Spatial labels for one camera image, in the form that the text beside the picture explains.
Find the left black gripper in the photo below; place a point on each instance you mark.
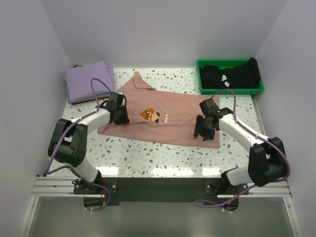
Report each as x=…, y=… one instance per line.
x=125, y=119

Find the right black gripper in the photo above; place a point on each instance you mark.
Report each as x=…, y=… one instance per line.
x=198, y=130

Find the pink printed t shirt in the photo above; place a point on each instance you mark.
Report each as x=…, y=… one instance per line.
x=159, y=116

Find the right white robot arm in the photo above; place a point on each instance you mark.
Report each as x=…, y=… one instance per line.
x=267, y=161

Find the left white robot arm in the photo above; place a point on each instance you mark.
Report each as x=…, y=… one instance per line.
x=69, y=140

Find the folded dark red t shirt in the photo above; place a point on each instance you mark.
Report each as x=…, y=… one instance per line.
x=88, y=100

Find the folded purple t shirt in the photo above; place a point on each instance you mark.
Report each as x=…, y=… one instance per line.
x=82, y=75

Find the green plastic bin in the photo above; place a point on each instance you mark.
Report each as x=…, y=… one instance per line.
x=203, y=62

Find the black t shirt in bin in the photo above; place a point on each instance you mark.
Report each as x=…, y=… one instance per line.
x=221, y=76

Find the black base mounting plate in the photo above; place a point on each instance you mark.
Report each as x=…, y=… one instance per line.
x=155, y=190

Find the aluminium frame rail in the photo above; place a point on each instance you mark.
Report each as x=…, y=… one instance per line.
x=63, y=187

